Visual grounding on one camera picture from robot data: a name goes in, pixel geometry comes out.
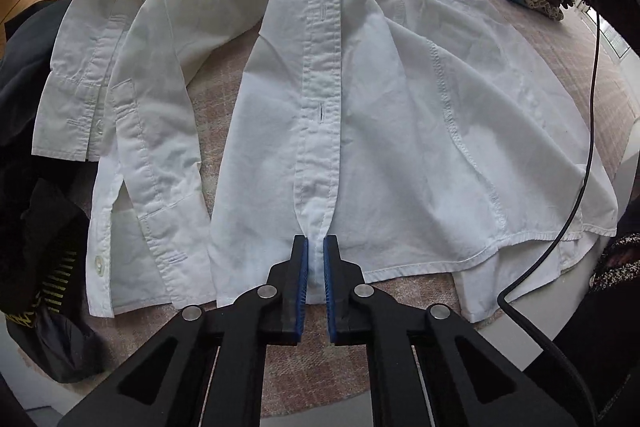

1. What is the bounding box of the pink plaid blanket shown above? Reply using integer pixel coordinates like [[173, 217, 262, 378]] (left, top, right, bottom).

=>
[[65, 0, 640, 418]]

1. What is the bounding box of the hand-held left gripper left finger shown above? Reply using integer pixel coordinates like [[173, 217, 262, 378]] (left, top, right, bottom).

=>
[[57, 234, 310, 427]]

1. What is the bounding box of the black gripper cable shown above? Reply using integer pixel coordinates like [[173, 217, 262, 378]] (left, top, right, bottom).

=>
[[497, 4, 608, 427]]

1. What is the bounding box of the white button shirt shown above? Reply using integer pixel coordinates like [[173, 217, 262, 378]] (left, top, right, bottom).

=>
[[31, 0, 618, 325]]

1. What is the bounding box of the pile of dark clothes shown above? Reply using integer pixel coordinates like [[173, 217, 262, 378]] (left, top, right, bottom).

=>
[[0, 0, 108, 383]]

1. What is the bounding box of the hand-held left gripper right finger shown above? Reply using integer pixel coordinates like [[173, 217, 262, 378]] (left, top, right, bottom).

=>
[[322, 234, 581, 427]]

